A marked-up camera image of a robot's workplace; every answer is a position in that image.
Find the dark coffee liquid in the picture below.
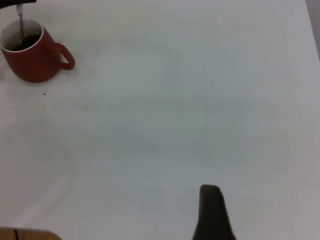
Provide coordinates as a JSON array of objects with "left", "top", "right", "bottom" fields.
[{"left": 11, "top": 33, "right": 42, "bottom": 51}]

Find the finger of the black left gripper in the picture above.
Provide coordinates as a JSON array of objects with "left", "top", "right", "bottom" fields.
[{"left": 0, "top": 0, "right": 38, "bottom": 9}]

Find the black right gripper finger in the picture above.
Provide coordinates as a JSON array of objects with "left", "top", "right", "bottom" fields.
[{"left": 191, "top": 184, "right": 237, "bottom": 240}]

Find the spoon with pale blue handle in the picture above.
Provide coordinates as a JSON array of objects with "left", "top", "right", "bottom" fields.
[{"left": 15, "top": 4, "right": 26, "bottom": 49}]

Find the red ceramic mug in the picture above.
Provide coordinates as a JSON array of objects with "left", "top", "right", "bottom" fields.
[{"left": 0, "top": 18, "right": 76, "bottom": 84}]

